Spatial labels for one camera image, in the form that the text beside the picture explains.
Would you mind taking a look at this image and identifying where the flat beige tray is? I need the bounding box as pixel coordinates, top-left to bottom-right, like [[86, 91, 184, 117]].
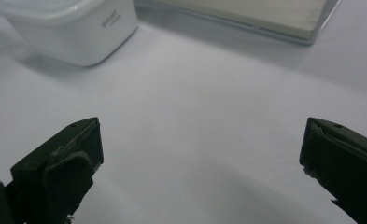
[[134, 0, 343, 47]]

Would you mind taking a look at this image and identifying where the white plastic container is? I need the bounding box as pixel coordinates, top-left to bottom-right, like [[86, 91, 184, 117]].
[[0, 0, 139, 68]]

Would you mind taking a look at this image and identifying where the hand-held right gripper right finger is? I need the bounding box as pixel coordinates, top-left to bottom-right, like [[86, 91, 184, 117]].
[[299, 117, 367, 224]]

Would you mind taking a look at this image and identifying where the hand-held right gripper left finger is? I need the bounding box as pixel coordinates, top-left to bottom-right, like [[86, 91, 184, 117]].
[[5, 117, 105, 224]]

